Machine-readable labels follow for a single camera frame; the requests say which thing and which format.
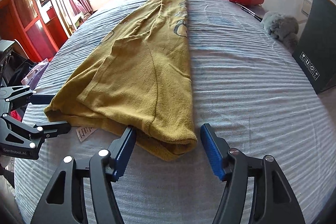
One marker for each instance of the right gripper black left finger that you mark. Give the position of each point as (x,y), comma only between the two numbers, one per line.
(63,200)

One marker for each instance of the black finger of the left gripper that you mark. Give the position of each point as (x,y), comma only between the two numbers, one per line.
(39,99)
(53,129)

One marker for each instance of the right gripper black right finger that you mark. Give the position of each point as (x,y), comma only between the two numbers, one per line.
(273,199)

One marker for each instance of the mustard yellow garment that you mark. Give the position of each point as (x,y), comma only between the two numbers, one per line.
(139,75)

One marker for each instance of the white garment label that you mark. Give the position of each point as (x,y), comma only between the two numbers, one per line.
(84,132)

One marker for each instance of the red wooden door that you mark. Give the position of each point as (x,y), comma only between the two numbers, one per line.
(36,25)

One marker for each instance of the white striped bed sheet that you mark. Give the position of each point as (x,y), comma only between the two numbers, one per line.
(246,86)

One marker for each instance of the dark green gift box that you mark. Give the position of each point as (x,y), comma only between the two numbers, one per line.
(316,49)

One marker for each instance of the grey plush toy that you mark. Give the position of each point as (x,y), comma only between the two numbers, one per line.
(283,28)

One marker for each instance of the white wall socket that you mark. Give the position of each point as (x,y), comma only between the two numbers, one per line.
(306,7)

